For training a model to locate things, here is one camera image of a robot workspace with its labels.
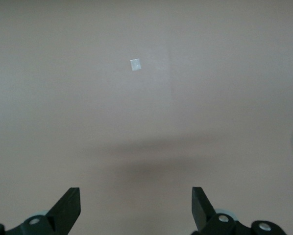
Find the brown table cloth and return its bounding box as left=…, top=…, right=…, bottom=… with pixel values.
left=0, top=0, right=293, bottom=235

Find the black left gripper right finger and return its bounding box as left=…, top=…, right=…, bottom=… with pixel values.
left=192, top=187, right=217, bottom=232

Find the small square tape piece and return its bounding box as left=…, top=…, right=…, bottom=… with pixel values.
left=130, top=58, right=143, bottom=72

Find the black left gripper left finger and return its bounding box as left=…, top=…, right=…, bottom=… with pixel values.
left=47, top=187, right=81, bottom=235

